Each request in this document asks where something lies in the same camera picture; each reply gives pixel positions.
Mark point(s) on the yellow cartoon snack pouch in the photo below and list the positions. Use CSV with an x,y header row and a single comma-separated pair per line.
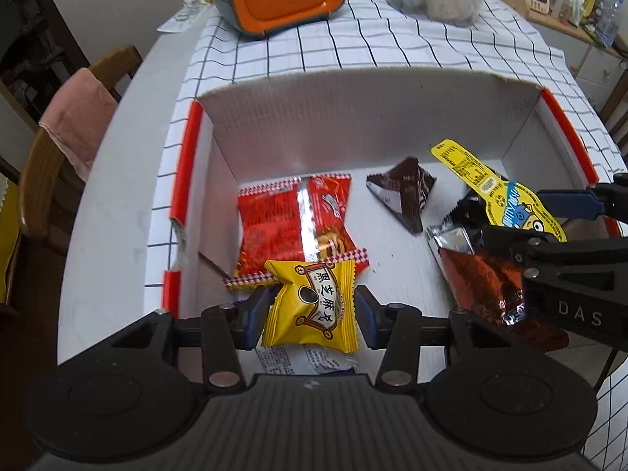
x,y
490,186

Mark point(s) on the wooden chair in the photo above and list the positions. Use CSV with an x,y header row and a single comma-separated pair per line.
x,y
39,167

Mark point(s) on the clear water bottle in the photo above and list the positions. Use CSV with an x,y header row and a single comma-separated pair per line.
x,y
608,19

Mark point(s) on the copper foil snack packet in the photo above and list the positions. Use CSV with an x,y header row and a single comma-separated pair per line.
x,y
483,277

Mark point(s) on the cream snack packet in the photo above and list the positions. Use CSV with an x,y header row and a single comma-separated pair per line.
x,y
304,359

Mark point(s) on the pink cloth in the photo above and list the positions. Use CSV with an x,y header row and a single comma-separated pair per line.
x,y
73,117

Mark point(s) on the white cardboard box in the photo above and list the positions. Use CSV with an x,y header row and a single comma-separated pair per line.
x,y
343,122

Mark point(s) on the small yellow snack packet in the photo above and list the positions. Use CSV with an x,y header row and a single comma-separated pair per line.
x,y
309,304

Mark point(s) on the white dresser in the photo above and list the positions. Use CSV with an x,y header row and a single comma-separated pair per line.
x,y
588,66

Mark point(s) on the red snack packet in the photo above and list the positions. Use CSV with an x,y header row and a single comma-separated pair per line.
x,y
274,225

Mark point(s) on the dark wooden shelf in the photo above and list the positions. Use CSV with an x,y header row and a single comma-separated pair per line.
x,y
34,24

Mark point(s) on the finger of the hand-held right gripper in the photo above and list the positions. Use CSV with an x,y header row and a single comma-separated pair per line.
x,y
510,243
569,202

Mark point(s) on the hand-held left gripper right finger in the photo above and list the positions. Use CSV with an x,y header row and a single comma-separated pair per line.
x,y
366,319

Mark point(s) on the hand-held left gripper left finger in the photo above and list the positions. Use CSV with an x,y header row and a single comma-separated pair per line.
x,y
255,315

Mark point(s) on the brown triangular snack packet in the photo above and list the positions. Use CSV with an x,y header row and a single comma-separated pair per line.
x,y
402,191

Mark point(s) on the white checked tablecloth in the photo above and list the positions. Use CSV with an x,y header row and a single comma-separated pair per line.
x,y
343,49

